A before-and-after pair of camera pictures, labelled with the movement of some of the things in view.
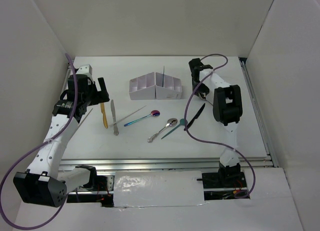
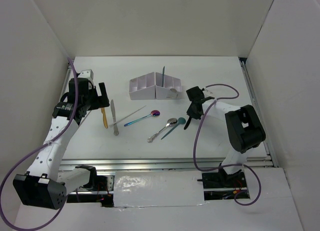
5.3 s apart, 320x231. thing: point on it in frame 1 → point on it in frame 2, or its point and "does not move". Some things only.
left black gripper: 100,96 does not move
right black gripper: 205,89 → 191,113
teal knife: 163,79 does not move
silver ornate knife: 115,130 does not move
